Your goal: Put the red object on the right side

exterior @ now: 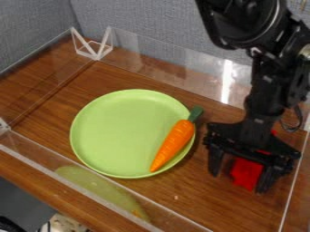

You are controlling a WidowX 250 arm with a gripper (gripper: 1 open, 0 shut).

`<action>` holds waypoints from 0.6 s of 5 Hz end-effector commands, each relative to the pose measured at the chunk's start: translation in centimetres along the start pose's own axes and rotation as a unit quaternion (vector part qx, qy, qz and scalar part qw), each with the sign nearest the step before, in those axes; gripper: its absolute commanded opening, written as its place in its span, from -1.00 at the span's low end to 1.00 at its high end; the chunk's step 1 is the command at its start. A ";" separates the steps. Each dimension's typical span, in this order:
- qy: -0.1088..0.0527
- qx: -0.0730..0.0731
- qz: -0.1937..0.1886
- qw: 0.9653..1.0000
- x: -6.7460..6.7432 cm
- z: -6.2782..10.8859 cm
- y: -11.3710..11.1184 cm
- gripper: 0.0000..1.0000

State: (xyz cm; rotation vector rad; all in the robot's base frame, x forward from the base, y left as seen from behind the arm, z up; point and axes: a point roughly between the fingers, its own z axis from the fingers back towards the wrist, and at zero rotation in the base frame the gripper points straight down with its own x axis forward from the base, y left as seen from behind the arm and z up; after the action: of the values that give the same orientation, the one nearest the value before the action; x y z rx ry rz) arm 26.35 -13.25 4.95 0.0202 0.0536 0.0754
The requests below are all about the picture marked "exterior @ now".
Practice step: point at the red ridged block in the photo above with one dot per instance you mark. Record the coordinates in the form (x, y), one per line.
(246, 173)

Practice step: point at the clear acrylic enclosure wall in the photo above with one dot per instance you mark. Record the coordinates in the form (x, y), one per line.
(51, 84)

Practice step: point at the clear acrylic corner bracket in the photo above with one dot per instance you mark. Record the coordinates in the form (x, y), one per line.
(91, 49)

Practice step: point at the light green plate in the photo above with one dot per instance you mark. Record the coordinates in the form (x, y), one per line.
(119, 130)

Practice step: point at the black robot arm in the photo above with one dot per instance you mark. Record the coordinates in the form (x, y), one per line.
(262, 27)

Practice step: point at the orange toy carrot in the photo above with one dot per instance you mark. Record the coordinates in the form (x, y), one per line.
(177, 139)

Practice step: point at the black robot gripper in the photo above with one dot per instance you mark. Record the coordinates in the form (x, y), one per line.
(250, 140)

